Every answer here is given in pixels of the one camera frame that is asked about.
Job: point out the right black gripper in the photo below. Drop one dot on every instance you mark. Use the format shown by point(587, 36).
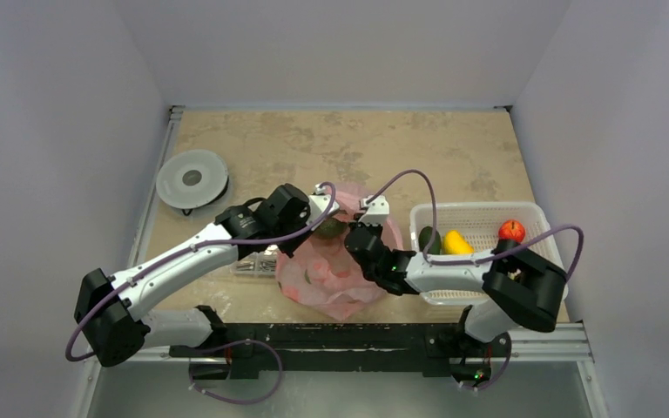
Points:
point(361, 236)

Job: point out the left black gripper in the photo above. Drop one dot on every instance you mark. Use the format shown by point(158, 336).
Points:
point(289, 248)

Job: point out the pink plastic bag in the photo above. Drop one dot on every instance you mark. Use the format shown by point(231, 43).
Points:
point(322, 275)

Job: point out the yellow fake fruit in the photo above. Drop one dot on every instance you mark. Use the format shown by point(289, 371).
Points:
point(455, 244)

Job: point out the red fake fruit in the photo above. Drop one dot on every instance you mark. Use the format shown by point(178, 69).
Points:
point(512, 229)

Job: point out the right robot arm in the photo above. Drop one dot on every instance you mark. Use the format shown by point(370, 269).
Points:
point(523, 288)

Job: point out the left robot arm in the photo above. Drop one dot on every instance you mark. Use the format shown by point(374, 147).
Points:
point(116, 313)

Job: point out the olive green fake fruit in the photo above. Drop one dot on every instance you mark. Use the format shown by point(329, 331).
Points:
point(331, 228)

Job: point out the clear screw organizer box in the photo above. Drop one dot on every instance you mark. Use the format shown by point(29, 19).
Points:
point(262, 264)

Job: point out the white round disc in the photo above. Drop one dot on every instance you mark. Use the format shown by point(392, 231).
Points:
point(192, 179)

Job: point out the white perforated plastic basket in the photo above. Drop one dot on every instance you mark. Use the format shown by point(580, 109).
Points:
point(478, 223)

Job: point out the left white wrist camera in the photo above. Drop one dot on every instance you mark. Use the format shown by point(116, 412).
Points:
point(322, 206)

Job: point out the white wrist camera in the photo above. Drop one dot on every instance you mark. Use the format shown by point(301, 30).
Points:
point(322, 206)
point(373, 211)

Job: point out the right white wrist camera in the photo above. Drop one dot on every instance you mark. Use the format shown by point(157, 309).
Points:
point(373, 211)

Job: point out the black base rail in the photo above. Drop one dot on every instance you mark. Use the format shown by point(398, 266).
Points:
point(243, 350)

